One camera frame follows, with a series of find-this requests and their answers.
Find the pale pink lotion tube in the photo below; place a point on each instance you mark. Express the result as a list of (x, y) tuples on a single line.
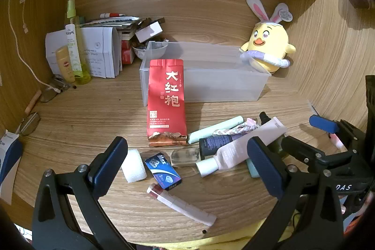
[(234, 153)]

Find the yellow chick plush toy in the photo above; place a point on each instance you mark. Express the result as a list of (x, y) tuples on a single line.
[(269, 42)]

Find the white foam tape roll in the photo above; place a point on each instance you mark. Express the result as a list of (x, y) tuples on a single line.
[(133, 166)]

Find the folded white papers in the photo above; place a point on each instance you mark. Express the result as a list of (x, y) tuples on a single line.
[(99, 53)]

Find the small white carton box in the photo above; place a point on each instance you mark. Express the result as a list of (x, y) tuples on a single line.
[(149, 31)]

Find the white tube with green print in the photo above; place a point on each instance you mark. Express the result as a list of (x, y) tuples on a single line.
[(71, 45)]

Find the red tea packet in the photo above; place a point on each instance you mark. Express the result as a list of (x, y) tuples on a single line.
[(167, 103)]

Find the stack of leaflets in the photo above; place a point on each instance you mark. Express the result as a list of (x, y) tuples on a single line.
[(111, 21)]

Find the small blue carton box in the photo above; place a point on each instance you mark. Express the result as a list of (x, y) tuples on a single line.
[(162, 171)]

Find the orange sunscreen tube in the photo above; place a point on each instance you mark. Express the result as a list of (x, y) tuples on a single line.
[(64, 65)]

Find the blue white box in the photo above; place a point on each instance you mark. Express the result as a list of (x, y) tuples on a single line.
[(8, 162)]

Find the dark brown packet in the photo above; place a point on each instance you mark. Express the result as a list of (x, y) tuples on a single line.
[(155, 21)]

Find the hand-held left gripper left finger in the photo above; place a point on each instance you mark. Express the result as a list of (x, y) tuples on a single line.
[(108, 162)]

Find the green spray bottle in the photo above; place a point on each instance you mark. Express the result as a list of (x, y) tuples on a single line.
[(83, 71)]

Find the mint green tube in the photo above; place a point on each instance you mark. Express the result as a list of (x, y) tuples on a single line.
[(214, 130)]

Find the dark tube with black cap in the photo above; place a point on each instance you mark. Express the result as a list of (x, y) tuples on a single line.
[(216, 144)]

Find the eyeglasses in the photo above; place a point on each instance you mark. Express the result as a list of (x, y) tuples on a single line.
[(29, 124)]

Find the small pink white object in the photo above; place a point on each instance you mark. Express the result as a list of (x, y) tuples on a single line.
[(337, 141)]

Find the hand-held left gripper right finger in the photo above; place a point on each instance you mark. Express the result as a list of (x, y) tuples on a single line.
[(263, 171)]

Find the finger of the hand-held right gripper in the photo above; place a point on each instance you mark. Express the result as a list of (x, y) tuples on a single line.
[(322, 124), (304, 151)]

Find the clear plastic storage box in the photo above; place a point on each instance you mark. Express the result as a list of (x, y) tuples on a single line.
[(216, 83)]

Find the stack of red books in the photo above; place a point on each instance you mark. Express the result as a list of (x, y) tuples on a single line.
[(127, 55)]

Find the wooden stick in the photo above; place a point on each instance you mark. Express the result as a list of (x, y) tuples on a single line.
[(32, 102)]

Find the pink white lipstick tube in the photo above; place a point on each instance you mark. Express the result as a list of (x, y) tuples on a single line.
[(181, 204)]

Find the white bowl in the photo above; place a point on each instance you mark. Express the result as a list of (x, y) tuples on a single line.
[(139, 52)]

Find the red white marker pen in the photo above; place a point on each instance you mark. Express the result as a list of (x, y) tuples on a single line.
[(112, 15)]

